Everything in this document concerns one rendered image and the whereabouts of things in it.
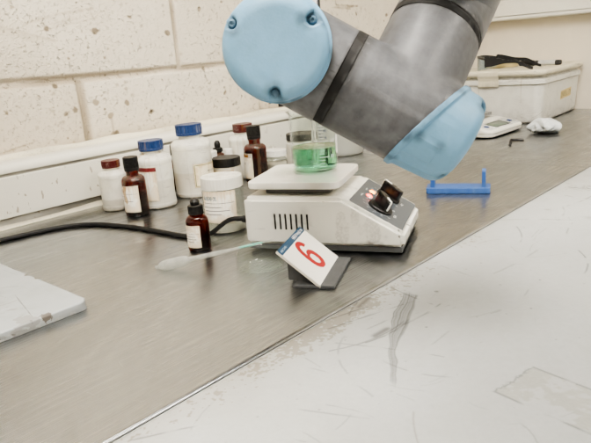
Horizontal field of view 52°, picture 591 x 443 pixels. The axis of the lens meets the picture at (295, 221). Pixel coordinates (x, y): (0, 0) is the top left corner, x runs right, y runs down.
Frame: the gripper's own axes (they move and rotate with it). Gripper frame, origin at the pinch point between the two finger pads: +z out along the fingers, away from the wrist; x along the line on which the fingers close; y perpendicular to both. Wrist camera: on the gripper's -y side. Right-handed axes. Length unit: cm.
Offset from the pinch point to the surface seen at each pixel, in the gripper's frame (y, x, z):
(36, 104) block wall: 7, -48, 23
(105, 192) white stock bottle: 22.0, -37.3, 20.4
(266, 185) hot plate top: 17.7, -5.9, -4.0
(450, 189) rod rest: 24.7, 20.1, 20.7
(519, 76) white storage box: 11, 50, 95
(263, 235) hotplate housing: 23.9, -6.9, -4.2
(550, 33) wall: 0, 67, 128
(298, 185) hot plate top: 17.6, -1.9, -5.0
